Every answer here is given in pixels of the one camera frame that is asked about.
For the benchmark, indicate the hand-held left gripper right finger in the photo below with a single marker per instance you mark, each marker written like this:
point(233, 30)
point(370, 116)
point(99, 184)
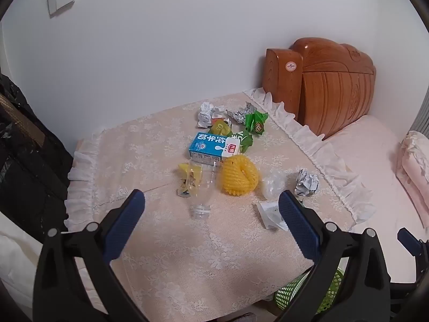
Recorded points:
point(298, 221)

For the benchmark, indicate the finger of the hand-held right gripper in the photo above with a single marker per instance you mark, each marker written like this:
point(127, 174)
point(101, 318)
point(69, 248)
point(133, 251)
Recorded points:
point(410, 239)

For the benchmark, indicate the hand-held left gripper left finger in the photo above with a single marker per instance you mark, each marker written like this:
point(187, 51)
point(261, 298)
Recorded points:
point(125, 221)

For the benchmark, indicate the green plastic basket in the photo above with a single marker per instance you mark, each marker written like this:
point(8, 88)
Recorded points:
point(288, 293)

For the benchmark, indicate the yellow-green drink pouch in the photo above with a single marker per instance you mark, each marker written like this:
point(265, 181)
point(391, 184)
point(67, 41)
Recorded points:
point(221, 126)

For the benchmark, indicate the flat white wrapper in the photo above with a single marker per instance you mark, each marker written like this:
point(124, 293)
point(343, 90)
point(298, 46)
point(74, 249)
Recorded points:
point(269, 216)

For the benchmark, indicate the crumpled silver paper ball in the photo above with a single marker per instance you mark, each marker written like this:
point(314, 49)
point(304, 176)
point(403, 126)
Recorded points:
point(306, 182)

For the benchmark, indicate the clear crumpled plastic bag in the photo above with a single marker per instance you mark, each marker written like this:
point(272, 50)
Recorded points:
point(273, 184)

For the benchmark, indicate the yellow crumpled wrapper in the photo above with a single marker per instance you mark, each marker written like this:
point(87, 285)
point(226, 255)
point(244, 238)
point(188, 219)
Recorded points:
point(184, 174)

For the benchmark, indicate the yellow foam fruit net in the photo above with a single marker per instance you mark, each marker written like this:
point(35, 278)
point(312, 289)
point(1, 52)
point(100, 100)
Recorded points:
point(238, 176)

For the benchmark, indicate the clear plastic bottle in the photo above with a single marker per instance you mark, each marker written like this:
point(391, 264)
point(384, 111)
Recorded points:
point(201, 187)

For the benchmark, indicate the pink mattress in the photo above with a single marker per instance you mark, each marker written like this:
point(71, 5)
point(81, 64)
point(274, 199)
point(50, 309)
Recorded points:
point(368, 154)

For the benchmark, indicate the green snack packet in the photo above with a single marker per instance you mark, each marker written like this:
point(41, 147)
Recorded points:
point(256, 122)

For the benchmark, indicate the blue milk carton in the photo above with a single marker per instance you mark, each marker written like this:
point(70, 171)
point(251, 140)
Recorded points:
point(206, 146)

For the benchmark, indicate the white cloth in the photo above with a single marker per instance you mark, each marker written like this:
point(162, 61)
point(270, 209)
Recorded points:
point(20, 261)

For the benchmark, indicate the black bag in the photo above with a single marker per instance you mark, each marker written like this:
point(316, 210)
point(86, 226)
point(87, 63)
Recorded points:
point(26, 154)

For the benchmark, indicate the crumpled silver foil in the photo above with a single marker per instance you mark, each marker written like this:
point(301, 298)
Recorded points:
point(238, 113)

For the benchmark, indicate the crumpled white paper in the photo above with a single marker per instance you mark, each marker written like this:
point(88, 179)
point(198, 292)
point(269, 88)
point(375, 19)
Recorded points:
point(205, 114)

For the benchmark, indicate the wooden headboard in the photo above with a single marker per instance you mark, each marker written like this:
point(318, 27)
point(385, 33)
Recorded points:
point(331, 87)

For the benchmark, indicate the round white sticker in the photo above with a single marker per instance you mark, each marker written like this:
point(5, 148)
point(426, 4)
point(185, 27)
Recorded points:
point(291, 66)

